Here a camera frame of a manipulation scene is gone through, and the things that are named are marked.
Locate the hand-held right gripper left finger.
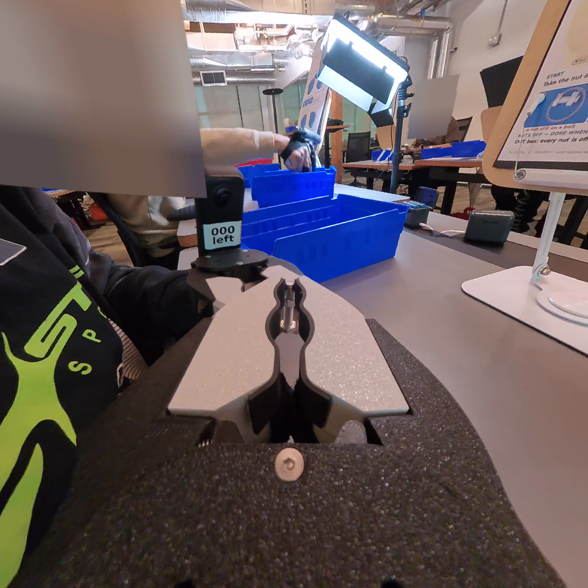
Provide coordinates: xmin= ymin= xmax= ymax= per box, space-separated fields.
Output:
xmin=168 ymin=276 xmax=287 ymax=442

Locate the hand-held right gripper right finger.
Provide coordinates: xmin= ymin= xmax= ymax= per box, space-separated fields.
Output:
xmin=292 ymin=276 xmax=409 ymax=442

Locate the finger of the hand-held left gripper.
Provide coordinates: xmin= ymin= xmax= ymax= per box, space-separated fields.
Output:
xmin=204 ymin=269 xmax=273 ymax=318

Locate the long thin silver bolt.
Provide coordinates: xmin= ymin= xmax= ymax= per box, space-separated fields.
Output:
xmin=281 ymin=281 xmax=298 ymax=333

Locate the blue plastic box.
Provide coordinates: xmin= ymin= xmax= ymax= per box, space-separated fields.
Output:
xmin=241 ymin=193 xmax=409 ymax=283

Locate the person's left forearm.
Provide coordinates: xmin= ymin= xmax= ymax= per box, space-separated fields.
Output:
xmin=88 ymin=258 xmax=208 ymax=359

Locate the blue plastic bin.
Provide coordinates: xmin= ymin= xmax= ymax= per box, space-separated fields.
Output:
xmin=237 ymin=162 xmax=281 ymax=181
xmin=250 ymin=166 xmax=337 ymax=208

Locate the black floor lamp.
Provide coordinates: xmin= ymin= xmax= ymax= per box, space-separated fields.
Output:
xmin=262 ymin=88 xmax=284 ymax=135

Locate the printed poster banner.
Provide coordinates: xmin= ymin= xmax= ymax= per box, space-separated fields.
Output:
xmin=296 ymin=51 xmax=331 ymax=135

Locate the black office chair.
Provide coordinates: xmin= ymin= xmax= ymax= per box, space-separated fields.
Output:
xmin=345 ymin=132 xmax=371 ymax=165

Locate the small black device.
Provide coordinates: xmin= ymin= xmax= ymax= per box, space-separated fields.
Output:
xmin=405 ymin=201 xmax=432 ymax=229

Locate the sign on white stand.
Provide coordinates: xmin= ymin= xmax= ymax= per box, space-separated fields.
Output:
xmin=462 ymin=0 xmax=588 ymax=357

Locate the person's black printed shirt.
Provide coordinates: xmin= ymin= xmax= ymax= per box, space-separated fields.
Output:
xmin=0 ymin=184 xmax=126 ymax=588

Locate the studio light on stand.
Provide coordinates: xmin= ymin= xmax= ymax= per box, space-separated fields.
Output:
xmin=315 ymin=14 xmax=414 ymax=195

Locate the wooden office desk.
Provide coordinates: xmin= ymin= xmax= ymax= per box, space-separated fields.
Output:
xmin=342 ymin=156 xmax=483 ymax=215

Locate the small black box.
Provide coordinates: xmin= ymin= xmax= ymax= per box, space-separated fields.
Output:
xmin=464 ymin=210 xmax=515 ymax=246

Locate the row of blue bins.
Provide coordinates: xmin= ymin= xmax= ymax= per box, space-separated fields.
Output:
xmin=372 ymin=140 xmax=488 ymax=162

